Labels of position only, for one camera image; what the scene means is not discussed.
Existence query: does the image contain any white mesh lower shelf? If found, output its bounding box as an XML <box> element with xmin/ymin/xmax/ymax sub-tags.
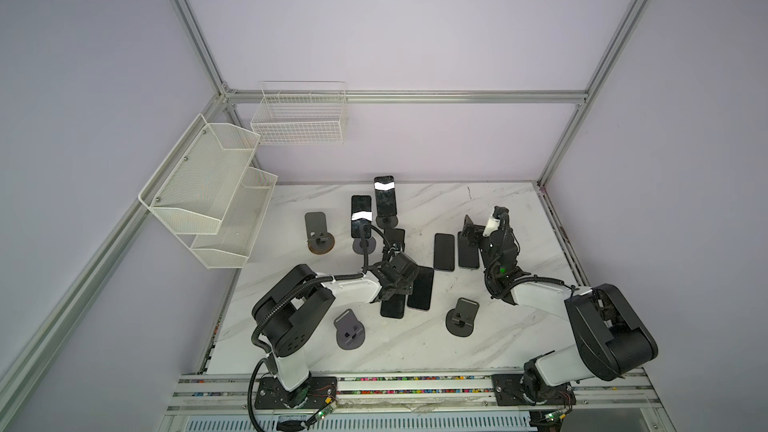
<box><xmin>191</xmin><ymin>167</ymin><xmax>278</xmax><ymax>269</ymax></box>

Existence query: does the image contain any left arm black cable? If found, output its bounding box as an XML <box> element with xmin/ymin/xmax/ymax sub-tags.
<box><xmin>247</xmin><ymin>224</ymin><xmax>397</xmax><ymax>432</ymax></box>

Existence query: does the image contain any white wire basket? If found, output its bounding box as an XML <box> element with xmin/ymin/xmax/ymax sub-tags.
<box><xmin>251</xmin><ymin>81</ymin><xmax>348</xmax><ymax>146</ymax></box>

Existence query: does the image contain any white mesh shelf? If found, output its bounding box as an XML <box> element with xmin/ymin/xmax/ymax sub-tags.
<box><xmin>138</xmin><ymin>115</ymin><xmax>259</xmax><ymax>235</ymax></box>
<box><xmin>191</xmin><ymin>167</ymin><xmax>278</xmax><ymax>269</ymax></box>

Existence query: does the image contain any dark round stand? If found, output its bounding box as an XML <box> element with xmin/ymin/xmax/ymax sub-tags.
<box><xmin>445</xmin><ymin>297</ymin><xmax>480</xmax><ymax>338</ymax></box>
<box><xmin>376</xmin><ymin>215</ymin><xmax>398</xmax><ymax>229</ymax></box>

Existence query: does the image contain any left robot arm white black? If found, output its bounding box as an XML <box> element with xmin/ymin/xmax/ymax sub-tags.
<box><xmin>251</xmin><ymin>252</ymin><xmax>419</xmax><ymax>392</ymax></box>

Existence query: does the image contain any grey round stand front left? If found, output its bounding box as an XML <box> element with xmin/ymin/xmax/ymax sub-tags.
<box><xmin>333</xmin><ymin>309</ymin><xmax>366</xmax><ymax>351</ymax></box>

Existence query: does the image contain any white mesh upper shelf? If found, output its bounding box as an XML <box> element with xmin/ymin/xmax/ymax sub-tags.
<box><xmin>138</xmin><ymin>115</ymin><xmax>259</xmax><ymax>235</ymax></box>

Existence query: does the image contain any aluminium mounting rail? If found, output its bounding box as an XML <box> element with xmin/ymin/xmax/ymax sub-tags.
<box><xmin>159</xmin><ymin>370</ymin><xmax>675</xmax><ymax>431</ymax></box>

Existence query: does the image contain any black phone with reflection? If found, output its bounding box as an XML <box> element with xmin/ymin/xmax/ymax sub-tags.
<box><xmin>350</xmin><ymin>195</ymin><xmax>373</xmax><ymax>239</ymax></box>

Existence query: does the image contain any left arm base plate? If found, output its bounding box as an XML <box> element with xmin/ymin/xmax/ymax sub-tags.
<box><xmin>253</xmin><ymin>376</ymin><xmax>338</xmax><ymax>410</ymax></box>

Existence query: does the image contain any grey round stand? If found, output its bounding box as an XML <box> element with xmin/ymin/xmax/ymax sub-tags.
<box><xmin>333</xmin><ymin>309</ymin><xmax>366</xmax><ymax>351</ymax></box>
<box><xmin>352</xmin><ymin>237</ymin><xmax>376</xmax><ymax>255</ymax></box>

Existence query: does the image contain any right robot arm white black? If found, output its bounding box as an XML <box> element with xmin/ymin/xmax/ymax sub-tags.
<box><xmin>459</xmin><ymin>206</ymin><xmax>659</xmax><ymax>405</ymax></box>

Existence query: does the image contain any black folding phone stand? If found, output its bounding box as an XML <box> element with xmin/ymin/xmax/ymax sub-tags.
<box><xmin>383</xmin><ymin>228</ymin><xmax>405</xmax><ymax>252</ymax></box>

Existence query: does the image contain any dark round stand rear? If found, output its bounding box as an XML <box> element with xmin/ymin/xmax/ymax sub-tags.
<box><xmin>376</xmin><ymin>215</ymin><xmax>398</xmax><ymax>229</ymax></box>

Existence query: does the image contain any dark round stand front right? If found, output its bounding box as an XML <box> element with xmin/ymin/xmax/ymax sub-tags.
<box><xmin>445</xmin><ymin>297</ymin><xmax>480</xmax><ymax>338</ymax></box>

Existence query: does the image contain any grey round stand middle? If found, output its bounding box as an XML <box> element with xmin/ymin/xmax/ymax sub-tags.
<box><xmin>352</xmin><ymin>237</ymin><xmax>376</xmax><ymax>255</ymax></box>

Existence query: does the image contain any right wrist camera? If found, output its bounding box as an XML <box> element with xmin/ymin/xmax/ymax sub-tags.
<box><xmin>483</xmin><ymin>216</ymin><xmax>501</xmax><ymax>237</ymax></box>

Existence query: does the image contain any brown round phone stand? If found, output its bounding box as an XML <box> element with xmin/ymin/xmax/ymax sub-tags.
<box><xmin>304</xmin><ymin>211</ymin><xmax>335</xmax><ymax>255</ymax></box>

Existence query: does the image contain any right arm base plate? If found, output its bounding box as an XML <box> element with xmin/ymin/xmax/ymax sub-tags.
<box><xmin>491</xmin><ymin>373</ymin><xmax>576</xmax><ymax>406</ymax></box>

